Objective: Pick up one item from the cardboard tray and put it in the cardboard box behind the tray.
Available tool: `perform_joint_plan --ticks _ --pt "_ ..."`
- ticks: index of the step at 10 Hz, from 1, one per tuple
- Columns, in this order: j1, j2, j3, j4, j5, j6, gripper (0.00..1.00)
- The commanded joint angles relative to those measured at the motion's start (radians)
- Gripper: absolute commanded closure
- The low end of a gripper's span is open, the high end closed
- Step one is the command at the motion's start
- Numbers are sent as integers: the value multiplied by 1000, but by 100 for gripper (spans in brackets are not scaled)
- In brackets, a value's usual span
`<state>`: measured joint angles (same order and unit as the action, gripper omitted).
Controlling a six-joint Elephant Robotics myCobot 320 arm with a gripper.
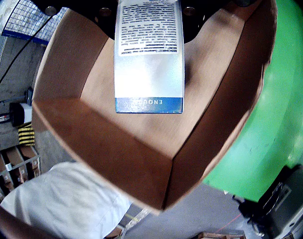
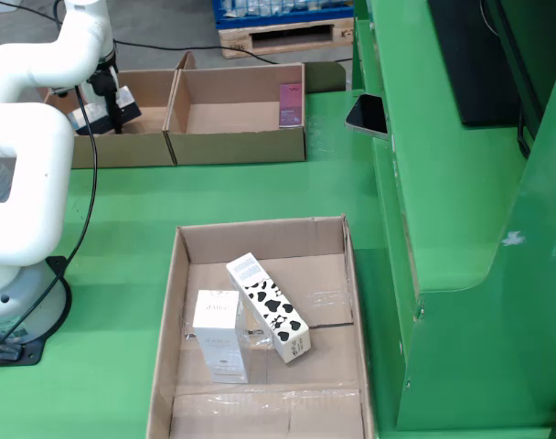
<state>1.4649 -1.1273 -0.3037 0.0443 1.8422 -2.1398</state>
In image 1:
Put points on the blue white Enough carton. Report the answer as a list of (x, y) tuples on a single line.
[(149, 74)]

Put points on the yellow black striped bumper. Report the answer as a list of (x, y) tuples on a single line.
[(27, 134)]

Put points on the person in white shirt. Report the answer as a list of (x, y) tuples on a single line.
[(66, 199)]

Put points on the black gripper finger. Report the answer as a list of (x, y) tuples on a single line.
[(194, 22), (101, 20)]

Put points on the brown cardboard box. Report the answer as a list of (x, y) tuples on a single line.
[(116, 154)]

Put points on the person's right forearm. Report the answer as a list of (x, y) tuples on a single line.
[(12, 221)]

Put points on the metal shelf rack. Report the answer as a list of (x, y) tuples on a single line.
[(14, 169)]

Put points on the black white door device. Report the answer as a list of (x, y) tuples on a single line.
[(20, 114)]

